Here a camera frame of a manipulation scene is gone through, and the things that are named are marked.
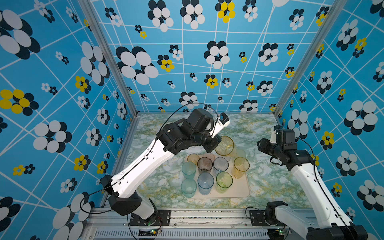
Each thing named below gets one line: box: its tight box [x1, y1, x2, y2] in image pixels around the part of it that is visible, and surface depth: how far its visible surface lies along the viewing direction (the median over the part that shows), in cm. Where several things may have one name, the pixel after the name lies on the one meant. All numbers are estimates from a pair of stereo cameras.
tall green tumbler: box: [216, 171, 233, 194], surface depth 76 cm
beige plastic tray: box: [184, 153, 251, 199], surface depth 83 cm
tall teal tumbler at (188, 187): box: [181, 179, 197, 199], surface depth 82 cm
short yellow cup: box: [187, 153, 200, 165], surface depth 89 cm
